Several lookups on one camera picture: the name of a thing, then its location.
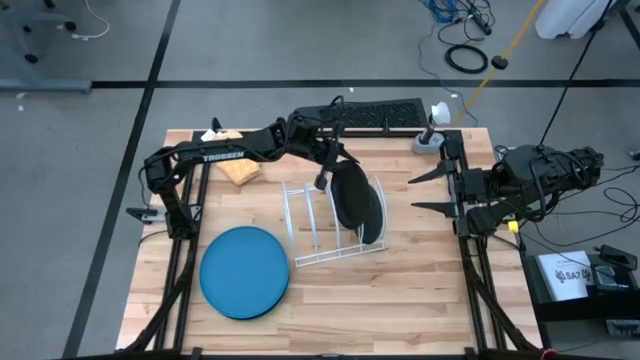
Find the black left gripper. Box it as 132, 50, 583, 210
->
287, 110, 360, 191

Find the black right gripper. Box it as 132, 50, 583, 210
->
407, 133, 501, 239

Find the small black plate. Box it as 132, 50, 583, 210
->
329, 159, 372, 231

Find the small dark teal plate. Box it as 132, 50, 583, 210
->
357, 182, 385, 246

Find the large blue plate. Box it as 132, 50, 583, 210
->
198, 225, 291, 320

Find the grey joystick stand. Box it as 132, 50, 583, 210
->
412, 119, 446, 155

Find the white crumpled paper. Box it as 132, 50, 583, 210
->
430, 101, 452, 126

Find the folded yellow cloth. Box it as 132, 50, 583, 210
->
214, 129, 264, 187

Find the white printed paper sheet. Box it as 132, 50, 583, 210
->
535, 249, 596, 303

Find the black power strip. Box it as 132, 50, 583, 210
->
467, 7, 494, 36

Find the black side cart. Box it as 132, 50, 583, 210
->
522, 249, 640, 324

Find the black handheld device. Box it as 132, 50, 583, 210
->
597, 243, 639, 271

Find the black aluminium rig frame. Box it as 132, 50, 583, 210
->
117, 127, 546, 360

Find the white wire dish rack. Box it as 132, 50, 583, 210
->
281, 172, 389, 269

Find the black coiled cable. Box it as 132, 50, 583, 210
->
443, 43, 490, 75

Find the yellow hanging cord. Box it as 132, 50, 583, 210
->
452, 0, 549, 126

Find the black hanging cable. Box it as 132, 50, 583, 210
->
537, 0, 616, 146

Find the blue cable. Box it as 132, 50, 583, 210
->
422, 0, 459, 24

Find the black floor cable bundle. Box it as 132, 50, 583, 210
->
519, 164, 640, 249

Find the black metal bracket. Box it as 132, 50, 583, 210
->
124, 206, 169, 224

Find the white floor cable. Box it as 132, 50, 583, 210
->
71, 0, 111, 41

